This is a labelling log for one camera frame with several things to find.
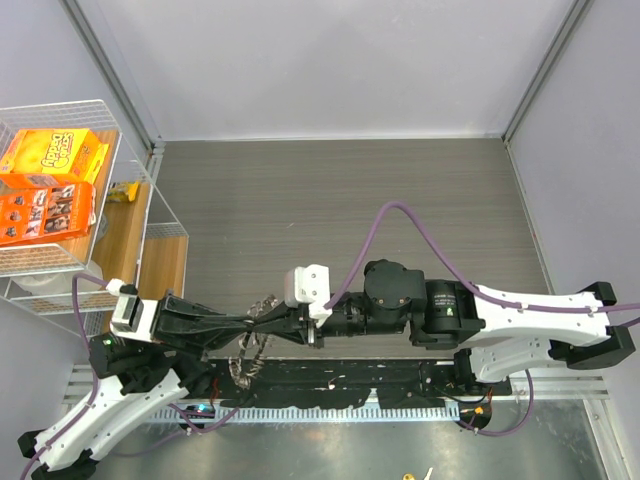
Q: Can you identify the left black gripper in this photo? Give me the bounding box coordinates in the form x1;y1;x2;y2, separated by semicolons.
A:
139;285;254;359

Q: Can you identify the chain of silver keyrings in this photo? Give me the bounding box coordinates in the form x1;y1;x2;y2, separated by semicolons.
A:
227;293;281;390

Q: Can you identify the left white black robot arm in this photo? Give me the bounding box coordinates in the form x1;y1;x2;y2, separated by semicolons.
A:
18;285;250;479

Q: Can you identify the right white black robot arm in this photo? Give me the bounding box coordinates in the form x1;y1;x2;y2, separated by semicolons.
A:
255;260;636;394

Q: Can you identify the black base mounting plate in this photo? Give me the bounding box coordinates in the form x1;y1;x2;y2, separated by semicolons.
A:
213;359;512;410

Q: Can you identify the wooden shelf board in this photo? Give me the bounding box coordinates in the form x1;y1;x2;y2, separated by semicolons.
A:
55;130;189;299

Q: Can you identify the small yellow packet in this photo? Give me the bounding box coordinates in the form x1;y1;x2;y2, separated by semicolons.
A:
106;181;140;203

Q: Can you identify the orange photo printed box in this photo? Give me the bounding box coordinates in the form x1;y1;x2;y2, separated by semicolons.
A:
1;182;96;247

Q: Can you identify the yellow orange cereal box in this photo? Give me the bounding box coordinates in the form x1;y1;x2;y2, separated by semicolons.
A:
1;128;109;189

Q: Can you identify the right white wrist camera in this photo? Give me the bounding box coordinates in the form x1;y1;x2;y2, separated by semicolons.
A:
284;264;332;327

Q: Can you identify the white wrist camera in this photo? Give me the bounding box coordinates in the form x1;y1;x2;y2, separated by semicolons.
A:
284;264;332;327
110;296;159;343

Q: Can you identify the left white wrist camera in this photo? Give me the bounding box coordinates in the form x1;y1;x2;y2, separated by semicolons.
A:
110;296;159;343

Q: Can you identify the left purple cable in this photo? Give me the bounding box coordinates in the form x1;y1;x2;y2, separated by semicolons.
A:
19;273;241;480

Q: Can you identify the purple cable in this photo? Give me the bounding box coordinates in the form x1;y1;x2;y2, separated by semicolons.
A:
323;201;640;439
19;273;241;480

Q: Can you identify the slotted grey cable duct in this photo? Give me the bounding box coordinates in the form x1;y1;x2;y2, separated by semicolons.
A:
139;402;460;424

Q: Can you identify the white wire basket rack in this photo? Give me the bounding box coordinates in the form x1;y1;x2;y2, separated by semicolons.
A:
1;100;189;338

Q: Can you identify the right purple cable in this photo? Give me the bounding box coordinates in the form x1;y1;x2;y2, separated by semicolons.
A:
323;201;640;439

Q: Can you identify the aluminium frame rail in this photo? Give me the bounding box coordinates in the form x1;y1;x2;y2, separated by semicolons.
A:
532;375;609;400

